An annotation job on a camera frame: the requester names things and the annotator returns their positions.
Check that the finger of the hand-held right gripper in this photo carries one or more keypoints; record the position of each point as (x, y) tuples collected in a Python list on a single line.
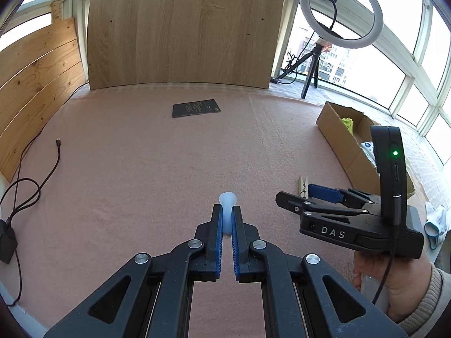
[(292, 202), (324, 192)]

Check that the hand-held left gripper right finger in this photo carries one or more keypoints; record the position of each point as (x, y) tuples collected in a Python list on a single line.
[(235, 243)]

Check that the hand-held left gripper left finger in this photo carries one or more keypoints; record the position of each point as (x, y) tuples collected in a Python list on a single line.
[(219, 239)]

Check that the wooden clothespin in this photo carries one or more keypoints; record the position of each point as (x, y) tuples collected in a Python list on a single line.
[(303, 186)]

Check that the white translucent cap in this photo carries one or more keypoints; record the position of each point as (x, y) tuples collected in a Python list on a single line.
[(227, 200)]

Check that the cardboard box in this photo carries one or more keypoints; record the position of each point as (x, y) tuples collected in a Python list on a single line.
[(345, 151)]

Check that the person's right forearm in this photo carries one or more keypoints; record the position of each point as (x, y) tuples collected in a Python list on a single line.
[(426, 310)]

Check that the person's right hand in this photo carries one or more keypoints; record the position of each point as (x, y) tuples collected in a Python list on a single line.
[(405, 281)]

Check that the white cloth teal trim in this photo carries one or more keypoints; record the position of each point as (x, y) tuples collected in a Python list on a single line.
[(437, 216)]

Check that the yellow green comb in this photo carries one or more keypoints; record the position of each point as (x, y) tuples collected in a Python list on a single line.
[(347, 124)]

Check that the black tripod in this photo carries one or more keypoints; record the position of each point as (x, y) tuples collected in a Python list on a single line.
[(310, 74)]

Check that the black card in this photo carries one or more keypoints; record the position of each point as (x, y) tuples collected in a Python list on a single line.
[(196, 107)]

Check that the oak veneer board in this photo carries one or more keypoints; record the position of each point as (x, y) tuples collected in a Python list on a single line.
[(186, 28)]

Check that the black charger adapter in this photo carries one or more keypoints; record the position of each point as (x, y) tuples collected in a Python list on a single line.
[(7, 241)]

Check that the pine slat board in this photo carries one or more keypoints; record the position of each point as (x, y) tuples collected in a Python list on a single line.
[(31, 77)]

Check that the white window frame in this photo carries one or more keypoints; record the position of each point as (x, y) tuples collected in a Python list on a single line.
[(415, 45)]

